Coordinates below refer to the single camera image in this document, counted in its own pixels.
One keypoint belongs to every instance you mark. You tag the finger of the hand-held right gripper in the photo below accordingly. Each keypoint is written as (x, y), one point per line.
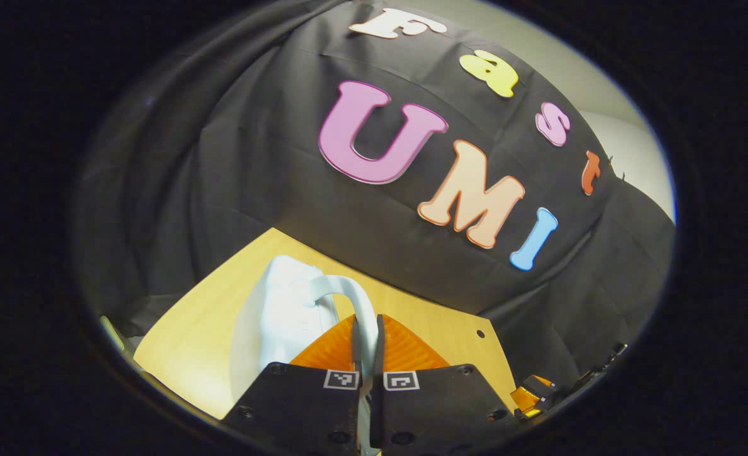
(532, 396)

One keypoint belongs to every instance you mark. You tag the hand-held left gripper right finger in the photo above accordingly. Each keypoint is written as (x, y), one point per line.
(431, 411)

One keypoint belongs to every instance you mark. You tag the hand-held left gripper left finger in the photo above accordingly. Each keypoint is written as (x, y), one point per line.
(310, 411)

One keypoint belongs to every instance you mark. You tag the black backdrop cloth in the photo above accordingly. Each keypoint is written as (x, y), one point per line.
(253, 158)

